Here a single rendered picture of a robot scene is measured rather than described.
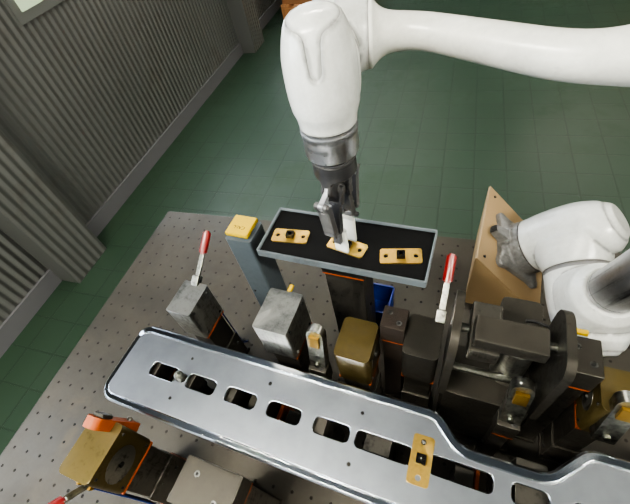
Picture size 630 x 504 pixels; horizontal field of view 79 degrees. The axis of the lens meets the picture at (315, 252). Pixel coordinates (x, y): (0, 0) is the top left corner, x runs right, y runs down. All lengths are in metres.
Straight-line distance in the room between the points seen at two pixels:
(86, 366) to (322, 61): 1.27
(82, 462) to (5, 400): 1.84
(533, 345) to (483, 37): 0.46
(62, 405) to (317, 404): 0.92
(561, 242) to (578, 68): 0.60
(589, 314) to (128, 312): 1.39
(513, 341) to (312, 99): 0.48
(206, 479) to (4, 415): 1.96
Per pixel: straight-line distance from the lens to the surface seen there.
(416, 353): 0.77
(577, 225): 1.14
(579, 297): 1.03
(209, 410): 0.90
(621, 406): 0.81
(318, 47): 0.52
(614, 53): 0.62
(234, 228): 0.93
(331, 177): 0.64
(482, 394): 0.89
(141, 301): 1.56
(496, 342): 0.68
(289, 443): 0.82
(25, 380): 2.72
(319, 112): 0.55
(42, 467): 1.46
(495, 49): 0.64
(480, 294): 1.24
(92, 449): 0.92
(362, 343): 0.78
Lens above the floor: 1.78
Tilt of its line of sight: 50 degrees down
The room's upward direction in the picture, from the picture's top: 14 degrees counter-clockwise
